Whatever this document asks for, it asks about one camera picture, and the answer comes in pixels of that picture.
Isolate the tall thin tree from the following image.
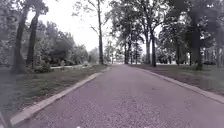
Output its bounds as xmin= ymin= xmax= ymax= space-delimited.
xmin=71 ymin=0 xmax=116 ymax=66

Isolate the grey asphalt road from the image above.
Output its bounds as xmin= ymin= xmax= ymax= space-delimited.
xmin=14 ymin=63 xmax=224 ymax=128

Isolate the row of trees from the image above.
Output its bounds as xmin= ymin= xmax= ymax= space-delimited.
xmin=0 ymin=0 xmax=101 ymax=75
xmin=103 ymin=0 xmax=224 ymax=71

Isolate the pale side path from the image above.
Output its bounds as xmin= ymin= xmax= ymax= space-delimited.
xmin=51 ymin=64 xmax=84 ymax=70

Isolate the green bush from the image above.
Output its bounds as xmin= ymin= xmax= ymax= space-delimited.
xmin=33 ymin=63 xmax=54 ymax=74

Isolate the pale concrete kerb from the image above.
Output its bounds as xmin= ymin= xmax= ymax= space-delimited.
xmin=9 ymin=65 xmax=114 ymax=127
xmin=131 ymin=64 xmax=224 ymax=104

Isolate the grass verge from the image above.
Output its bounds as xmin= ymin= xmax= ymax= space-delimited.
xmin=129 ymin=63 xmax=224 ymax=98
xmin=0 ymin=63 xmax=109 ymax=123

